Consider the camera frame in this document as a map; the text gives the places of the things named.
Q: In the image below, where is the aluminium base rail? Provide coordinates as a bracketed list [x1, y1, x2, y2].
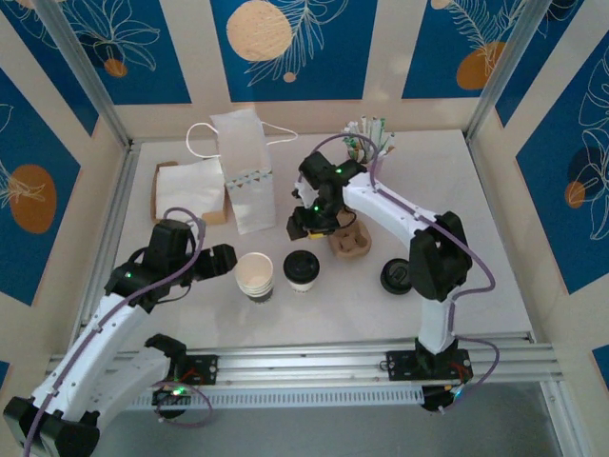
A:
[45, 332, 558, 389]

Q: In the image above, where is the aluminium frame post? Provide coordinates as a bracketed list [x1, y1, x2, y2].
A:
[33, 0, 133, 149]
[464, 0, 553, 147]

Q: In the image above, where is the black plastic cup lid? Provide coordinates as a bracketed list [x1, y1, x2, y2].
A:
[283, 250, 320, 283]

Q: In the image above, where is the cardboard cup carrier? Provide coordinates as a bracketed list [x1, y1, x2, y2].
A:
[326, 222, 373, 260]

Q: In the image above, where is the wrapped straws bundle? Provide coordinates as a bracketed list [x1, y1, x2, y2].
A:
[341, 114, 397, 164]

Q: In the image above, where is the stack of paper cups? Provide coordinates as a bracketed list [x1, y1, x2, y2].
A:
[234, 251, 276, 305]

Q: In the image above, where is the cardboard napkin box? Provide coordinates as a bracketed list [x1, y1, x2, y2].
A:
[149, 160, 229, 226]

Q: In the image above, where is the white slotted cable duct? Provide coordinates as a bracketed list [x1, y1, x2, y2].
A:
[128, 384, 424, 413]

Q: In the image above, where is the white paper bag with handles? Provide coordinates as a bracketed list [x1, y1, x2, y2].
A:
[185, 108, 300, 236]

